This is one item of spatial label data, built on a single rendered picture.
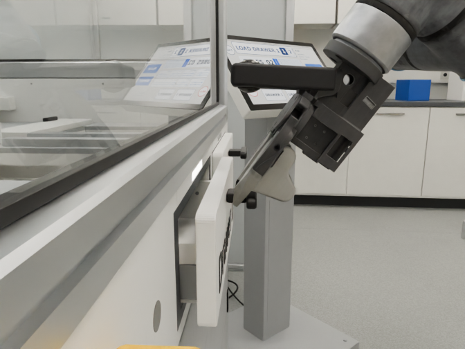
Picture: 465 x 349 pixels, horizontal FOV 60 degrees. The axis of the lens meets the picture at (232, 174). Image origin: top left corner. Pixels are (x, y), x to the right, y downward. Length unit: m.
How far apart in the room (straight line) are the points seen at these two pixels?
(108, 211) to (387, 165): 3.45
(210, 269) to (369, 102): 0.25
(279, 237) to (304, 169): 1.94
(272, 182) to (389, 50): 0.18
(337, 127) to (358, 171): 3.11
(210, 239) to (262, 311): 1.32
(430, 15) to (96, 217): 0.40
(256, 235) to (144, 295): 1.30
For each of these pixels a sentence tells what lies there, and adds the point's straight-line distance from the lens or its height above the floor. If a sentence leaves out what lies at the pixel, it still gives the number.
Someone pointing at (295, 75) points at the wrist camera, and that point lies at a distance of 0.45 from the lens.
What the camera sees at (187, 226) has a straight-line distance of 0.59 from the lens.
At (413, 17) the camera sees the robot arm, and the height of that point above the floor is 1.10.
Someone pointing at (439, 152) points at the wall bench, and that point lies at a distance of 3.71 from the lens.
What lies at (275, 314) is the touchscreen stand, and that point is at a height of 0.13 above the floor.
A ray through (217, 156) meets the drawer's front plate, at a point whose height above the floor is 0.92.
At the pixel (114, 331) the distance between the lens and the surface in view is 0.22.
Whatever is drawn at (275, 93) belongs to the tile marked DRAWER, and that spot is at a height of 1.01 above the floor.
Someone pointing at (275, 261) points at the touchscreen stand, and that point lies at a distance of 1.61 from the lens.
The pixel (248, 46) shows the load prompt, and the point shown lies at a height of 1.16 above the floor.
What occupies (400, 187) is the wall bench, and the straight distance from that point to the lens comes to 3.67.
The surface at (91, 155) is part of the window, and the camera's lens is 0.22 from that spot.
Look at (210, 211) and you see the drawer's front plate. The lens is 0.35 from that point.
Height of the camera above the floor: 1.04
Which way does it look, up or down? 13 degrees down
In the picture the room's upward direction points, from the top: straight up
